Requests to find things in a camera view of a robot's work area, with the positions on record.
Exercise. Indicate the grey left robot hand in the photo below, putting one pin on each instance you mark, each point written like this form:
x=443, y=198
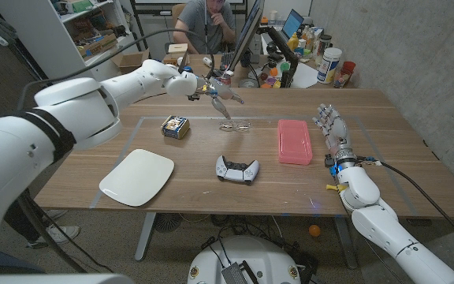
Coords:
x=217, y=90

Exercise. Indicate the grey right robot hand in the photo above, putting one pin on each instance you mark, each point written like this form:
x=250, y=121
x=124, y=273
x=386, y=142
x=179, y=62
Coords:
x=338, y=134

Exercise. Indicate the clear frame glasses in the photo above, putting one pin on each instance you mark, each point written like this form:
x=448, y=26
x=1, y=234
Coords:
x=235, y=127

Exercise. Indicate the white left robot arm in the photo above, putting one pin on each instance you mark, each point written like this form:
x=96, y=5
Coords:
x=73, y=106

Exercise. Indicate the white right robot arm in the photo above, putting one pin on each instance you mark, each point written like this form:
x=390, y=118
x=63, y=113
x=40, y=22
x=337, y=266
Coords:
x=376, y=229

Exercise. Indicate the pink plastic tray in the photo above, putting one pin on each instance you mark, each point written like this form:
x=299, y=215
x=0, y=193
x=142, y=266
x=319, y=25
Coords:
x=292, y=144

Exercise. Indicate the white game controller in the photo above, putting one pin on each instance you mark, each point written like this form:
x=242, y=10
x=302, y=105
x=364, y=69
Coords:
x=237, y=173

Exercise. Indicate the white square plate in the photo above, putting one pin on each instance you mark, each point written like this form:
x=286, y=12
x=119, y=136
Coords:
x=138, y=177

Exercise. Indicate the black keyboard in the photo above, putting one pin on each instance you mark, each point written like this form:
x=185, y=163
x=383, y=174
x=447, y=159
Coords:
x=227, y=61

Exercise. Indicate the grey tape roll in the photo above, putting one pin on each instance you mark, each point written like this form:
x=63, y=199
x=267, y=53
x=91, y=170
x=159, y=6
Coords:
x=248, y=83

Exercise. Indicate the small printed tin box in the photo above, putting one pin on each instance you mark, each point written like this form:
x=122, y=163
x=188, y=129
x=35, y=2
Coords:
x=176, y=127

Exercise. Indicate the small tan box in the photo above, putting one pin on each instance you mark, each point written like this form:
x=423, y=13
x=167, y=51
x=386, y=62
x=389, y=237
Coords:
x=177, y=48

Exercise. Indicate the orange capped jar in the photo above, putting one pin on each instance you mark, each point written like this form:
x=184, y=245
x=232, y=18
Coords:
x=273, y=72

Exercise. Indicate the black computer monitor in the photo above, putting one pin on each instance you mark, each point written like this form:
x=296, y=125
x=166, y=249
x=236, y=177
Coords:
x=248, y=31

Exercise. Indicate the seated person grey shirt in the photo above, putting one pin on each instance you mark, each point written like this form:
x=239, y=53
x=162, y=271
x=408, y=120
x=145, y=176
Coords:
x=201, y=23

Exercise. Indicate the white wipes canister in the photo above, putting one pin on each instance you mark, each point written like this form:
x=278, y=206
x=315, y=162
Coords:
x=328, y=65

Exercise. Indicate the green capped jar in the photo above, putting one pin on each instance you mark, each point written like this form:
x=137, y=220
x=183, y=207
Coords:
x=285, y=66

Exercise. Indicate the yellow bottle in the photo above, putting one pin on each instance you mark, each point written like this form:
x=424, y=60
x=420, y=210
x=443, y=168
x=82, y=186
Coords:
x=293, y=42

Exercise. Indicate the open cardboard box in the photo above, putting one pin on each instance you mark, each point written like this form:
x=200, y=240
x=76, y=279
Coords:
x=130, y=61

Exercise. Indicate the orange ball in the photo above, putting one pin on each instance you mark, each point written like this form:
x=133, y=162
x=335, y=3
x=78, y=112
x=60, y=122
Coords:
x=314, y=230

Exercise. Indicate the laptop with blue screen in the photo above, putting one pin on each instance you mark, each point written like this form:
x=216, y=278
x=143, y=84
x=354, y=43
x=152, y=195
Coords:
x=292, y=24

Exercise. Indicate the printed cardboard box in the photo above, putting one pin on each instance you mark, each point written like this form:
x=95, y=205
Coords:
x=97, y=46

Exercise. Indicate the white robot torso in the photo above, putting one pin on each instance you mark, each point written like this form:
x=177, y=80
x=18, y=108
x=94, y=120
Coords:
x=258, y=256

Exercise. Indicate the white shelf unit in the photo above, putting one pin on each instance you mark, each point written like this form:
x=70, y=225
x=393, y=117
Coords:
x=53, y=39

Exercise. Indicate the standing person dark trousers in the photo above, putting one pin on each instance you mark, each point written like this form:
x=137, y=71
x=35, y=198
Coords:
x=59, y=234

